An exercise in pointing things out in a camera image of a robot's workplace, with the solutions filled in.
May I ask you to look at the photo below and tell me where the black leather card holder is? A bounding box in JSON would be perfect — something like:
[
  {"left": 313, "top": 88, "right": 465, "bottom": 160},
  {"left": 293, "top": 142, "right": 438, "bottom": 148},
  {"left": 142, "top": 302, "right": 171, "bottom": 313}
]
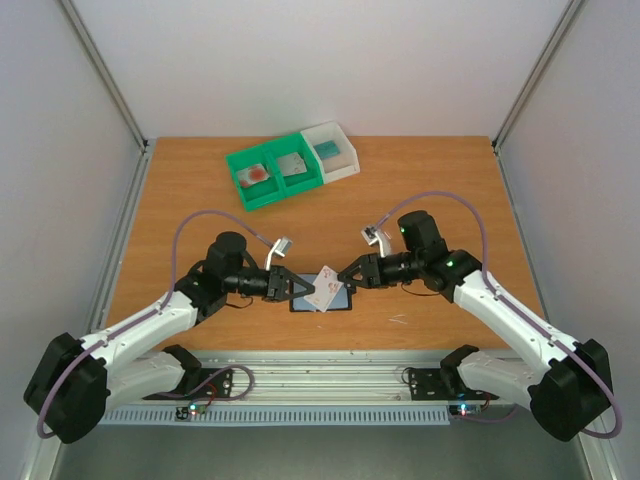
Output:
[{"left": 289, "top": 279, "right": 352, "bottom": 313}]

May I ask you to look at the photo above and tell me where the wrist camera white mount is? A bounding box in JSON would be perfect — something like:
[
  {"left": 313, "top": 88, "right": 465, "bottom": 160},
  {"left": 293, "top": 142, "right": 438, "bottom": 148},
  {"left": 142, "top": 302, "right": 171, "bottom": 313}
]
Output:
[
  {"left": 264, "top": 236, "right": 293, "bottom": 271},
  {"left": 361, "top": 225, "right": 392, "bottom": 258}
]

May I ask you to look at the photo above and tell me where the right small circuit board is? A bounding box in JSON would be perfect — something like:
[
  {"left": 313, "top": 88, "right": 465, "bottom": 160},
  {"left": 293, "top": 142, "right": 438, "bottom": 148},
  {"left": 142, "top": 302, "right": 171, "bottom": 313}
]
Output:
[{"left": 449, "top": 403, "right": 488, "bottom": 418}]

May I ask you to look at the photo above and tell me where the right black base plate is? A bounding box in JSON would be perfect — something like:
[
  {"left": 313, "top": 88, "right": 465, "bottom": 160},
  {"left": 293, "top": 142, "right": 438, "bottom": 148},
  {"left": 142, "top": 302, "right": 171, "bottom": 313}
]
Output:
[{"left": 401, "top": 367, "right": 498, "bottom": 401}]

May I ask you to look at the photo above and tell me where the white bin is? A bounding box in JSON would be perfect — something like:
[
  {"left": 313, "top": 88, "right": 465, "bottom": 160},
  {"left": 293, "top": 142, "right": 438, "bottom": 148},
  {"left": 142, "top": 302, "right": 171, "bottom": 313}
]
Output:
[{"left": 301, "top": 121, "right": 360, "bottom": 184}]

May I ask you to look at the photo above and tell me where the cherry blossom card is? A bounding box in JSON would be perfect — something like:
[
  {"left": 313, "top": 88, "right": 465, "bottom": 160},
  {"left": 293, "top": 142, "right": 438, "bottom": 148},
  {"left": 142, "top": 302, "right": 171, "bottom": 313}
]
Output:
[
  {"left": 276, "top": 152, "right": 307, "bottom": 177},
  {"left": 304, "top": 266, "right": 343, "bottom": 313}
]

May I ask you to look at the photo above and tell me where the small circuit board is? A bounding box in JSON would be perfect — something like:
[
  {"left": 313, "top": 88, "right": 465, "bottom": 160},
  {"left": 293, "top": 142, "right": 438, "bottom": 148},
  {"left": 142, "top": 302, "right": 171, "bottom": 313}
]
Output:
[
  {"left": 449, "top": 403, "right": 488, "bottom": 418},
  {"left": 174, "top": 403, "right": 208, "bottom": 421}
]

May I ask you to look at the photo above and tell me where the aluminium frame rail front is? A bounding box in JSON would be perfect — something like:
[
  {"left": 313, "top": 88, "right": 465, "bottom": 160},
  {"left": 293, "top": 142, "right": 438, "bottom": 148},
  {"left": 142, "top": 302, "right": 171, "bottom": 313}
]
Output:
[{"left": 47, "top": 349, "right": 596, "bottom": 409}]

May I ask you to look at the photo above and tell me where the green bin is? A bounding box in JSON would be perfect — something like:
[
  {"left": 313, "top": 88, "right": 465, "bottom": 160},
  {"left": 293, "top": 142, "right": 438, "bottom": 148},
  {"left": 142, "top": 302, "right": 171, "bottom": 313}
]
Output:
[
  {"left": 262, "top": 133, "right": 323, "bottom": 197},
  {"left": 225, "top": 145, "right": 285, "bottom": 212}
]

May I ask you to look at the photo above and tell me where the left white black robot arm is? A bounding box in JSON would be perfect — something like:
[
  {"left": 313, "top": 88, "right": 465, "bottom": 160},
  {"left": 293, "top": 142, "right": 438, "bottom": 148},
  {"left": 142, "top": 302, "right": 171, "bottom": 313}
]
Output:
[{"left": 24, "top": 231, "right": 315, "bottom": 444}]

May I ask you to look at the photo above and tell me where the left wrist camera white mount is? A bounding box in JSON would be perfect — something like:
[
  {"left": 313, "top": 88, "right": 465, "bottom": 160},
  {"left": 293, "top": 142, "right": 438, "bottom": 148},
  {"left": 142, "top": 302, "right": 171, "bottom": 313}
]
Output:
[{"left": 264, "top": 236, "right": 293, "bottom": 271}]

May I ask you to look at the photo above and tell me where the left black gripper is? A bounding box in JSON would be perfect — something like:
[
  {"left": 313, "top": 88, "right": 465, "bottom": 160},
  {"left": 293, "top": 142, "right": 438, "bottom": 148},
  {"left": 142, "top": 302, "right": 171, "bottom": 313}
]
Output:
[{"left": 225, "top": 266, "right": 316, "bottom": 303}]

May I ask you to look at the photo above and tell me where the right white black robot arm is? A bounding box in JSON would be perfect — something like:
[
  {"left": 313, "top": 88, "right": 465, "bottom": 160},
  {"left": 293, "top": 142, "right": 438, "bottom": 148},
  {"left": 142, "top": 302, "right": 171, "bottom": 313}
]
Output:
[{"left": 338, "top": 210, "right": 613, "bottom": 442}]

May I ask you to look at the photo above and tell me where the grey slotted cable duct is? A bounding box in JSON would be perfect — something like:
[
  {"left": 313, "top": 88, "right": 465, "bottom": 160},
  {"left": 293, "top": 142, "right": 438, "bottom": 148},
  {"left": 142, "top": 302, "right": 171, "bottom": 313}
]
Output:
[{"left": 101, "top": 405, "right": 450, "bottom": 427}]

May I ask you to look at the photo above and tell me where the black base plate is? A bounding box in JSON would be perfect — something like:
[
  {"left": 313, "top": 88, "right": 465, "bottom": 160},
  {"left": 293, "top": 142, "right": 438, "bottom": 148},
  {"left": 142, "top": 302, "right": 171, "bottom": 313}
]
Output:
[
  {"left": 401, "top": 367, "right": 498, "bottom": 401},
  {"left": 144, "top": 368, "right": 233, "bottom": 401}
]

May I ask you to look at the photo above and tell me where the left small circuit board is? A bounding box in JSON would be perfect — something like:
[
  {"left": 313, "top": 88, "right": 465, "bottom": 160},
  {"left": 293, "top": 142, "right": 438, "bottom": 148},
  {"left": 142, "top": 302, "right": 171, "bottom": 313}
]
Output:
[{"left": 174, "top": 403, "right": 208, "bottom": 421}]

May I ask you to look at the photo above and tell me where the teal card in bin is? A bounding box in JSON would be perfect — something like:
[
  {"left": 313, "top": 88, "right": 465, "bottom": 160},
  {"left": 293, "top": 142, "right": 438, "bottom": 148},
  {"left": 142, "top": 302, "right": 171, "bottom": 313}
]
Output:
[{"left": 313, "top": 140, "right": 341, "bottom": 161}]

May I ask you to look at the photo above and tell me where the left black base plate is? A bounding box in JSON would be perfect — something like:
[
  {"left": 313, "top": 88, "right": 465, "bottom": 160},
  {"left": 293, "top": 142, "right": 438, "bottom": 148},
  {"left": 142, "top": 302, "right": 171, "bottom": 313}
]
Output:
[{"left": 144, "top": 368, "right": 233, "bottom": 401}]

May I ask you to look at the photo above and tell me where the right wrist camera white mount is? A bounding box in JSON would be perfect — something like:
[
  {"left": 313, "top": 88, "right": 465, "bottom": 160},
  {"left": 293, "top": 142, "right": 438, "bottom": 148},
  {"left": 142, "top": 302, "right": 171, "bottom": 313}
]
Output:
[{"left": 361, "top": 225, "right": 392, "bottom": 258}]

